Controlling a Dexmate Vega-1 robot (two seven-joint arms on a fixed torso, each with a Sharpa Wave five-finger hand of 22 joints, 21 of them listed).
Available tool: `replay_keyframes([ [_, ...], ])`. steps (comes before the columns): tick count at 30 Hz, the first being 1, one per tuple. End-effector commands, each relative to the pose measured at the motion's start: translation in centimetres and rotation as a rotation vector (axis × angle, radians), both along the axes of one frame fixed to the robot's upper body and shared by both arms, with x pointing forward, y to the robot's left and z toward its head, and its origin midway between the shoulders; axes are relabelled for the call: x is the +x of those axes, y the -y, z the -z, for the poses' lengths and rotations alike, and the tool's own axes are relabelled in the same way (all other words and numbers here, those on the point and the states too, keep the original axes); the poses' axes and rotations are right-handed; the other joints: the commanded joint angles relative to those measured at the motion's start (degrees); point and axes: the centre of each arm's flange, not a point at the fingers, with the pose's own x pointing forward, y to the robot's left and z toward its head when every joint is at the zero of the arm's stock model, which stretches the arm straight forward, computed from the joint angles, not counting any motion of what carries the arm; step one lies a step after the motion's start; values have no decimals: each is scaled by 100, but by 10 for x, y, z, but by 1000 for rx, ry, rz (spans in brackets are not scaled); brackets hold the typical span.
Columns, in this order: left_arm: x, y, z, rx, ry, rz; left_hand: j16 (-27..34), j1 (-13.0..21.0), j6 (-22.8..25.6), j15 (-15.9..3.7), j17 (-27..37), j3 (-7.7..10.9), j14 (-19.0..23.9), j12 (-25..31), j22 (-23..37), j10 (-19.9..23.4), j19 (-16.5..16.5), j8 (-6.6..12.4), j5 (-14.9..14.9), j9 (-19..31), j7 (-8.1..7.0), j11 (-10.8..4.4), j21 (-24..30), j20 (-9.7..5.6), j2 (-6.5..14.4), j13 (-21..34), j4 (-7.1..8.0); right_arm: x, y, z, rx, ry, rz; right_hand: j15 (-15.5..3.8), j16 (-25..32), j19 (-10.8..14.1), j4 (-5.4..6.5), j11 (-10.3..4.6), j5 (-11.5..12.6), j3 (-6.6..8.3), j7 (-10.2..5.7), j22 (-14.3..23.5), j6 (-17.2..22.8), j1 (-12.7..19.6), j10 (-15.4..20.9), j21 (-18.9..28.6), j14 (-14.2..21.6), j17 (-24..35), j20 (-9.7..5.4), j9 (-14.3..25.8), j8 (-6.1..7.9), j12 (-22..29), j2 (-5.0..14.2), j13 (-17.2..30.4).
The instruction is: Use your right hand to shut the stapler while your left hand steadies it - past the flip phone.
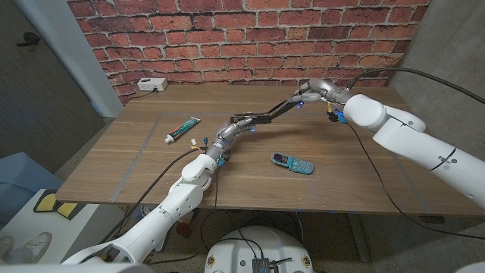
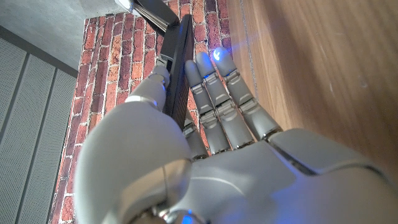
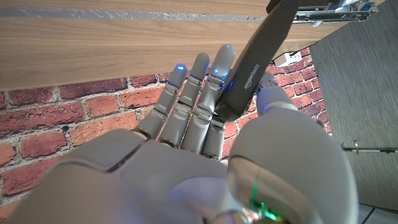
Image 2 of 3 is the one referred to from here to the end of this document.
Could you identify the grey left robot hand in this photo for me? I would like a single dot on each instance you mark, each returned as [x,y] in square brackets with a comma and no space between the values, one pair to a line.
[248,174]

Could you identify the black remote control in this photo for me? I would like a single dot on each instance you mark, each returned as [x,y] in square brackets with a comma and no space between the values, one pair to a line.
[180,62]

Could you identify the red brick printed backdrop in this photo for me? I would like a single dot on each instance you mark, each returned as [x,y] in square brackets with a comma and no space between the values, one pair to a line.
[118,56]

